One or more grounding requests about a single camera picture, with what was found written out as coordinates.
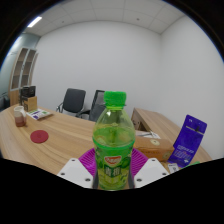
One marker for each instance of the pink and white mug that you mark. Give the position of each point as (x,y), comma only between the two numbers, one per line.
(20,117)

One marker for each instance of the small brown cardboard box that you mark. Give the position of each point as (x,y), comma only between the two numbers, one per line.
(30,104)

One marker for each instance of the purple package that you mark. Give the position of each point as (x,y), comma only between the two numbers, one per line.
(188,141)

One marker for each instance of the black mesh office chair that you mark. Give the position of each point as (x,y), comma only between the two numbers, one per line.
(98,103)

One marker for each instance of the green drink bottle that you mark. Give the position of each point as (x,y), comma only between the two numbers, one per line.
(113,146)

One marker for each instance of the white green purple leaflet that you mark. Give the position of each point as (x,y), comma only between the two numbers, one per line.
(39,114)

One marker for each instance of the small white blue packet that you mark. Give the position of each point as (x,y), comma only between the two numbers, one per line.
(173,167)

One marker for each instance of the ceiling light panel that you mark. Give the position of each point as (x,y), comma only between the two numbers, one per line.
(34,22)

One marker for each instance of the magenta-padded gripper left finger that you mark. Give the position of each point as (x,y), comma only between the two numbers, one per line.
(74,171)

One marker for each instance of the white paper sheet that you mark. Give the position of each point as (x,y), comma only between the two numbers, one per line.
(146,134)

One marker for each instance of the black box with gold print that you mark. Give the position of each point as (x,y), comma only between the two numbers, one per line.
(21,101)

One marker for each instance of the wooden side desk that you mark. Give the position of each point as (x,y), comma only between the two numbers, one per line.
(156,120)

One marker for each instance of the wooden shelf unit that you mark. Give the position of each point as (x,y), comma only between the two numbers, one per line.
(21,68)

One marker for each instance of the flat round red coaster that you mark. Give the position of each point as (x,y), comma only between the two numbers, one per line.
(39,136)

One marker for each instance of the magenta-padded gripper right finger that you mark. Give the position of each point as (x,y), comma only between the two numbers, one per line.
(151,171)

